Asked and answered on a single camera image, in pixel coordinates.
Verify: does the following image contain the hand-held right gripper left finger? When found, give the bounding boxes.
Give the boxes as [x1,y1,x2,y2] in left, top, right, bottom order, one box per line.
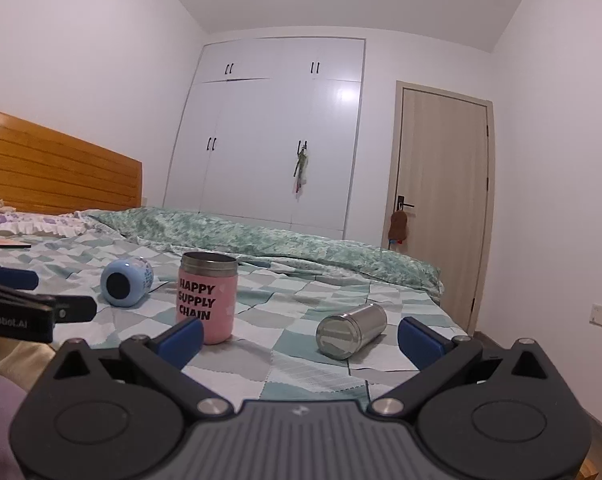
[55,317,233,417]

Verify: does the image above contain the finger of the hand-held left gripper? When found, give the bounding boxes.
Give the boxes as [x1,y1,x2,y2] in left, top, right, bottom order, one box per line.
[0,264,40,292]
[54,295,98,324]

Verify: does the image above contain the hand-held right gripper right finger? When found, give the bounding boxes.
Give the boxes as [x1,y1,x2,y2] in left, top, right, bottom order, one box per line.
[370,316,553,417]

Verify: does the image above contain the blue cup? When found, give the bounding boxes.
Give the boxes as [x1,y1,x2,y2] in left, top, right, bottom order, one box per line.
[100,257,155,309]

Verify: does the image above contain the steel cup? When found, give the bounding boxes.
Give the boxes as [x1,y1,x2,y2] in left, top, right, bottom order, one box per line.
[315,302,388,361]

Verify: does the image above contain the pink cup with black lettering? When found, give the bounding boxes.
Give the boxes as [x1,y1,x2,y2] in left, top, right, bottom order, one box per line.
[175,252,239,346]

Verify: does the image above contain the cream cloth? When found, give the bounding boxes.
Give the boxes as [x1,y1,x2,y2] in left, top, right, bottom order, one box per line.
[0,333,58,392]

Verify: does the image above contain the purple floral pillow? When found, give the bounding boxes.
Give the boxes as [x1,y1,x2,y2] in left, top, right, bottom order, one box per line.
[0,210,112,237]

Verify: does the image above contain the wooden headboard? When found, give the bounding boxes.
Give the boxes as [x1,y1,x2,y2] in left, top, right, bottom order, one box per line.
[0,108,144,217]

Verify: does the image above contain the green floral quilt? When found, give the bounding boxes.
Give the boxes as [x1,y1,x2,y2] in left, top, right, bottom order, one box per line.
[87,207,445,307]

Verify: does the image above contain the light wooden door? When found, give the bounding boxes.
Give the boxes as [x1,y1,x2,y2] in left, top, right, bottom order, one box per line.
[380,80,495,335]

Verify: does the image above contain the hanging green pink ornament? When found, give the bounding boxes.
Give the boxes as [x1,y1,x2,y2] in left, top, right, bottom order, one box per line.
[293,142,311,194]

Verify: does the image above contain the white wardrobe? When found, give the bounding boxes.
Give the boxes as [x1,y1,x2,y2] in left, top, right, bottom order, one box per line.
[162,37,367,242]

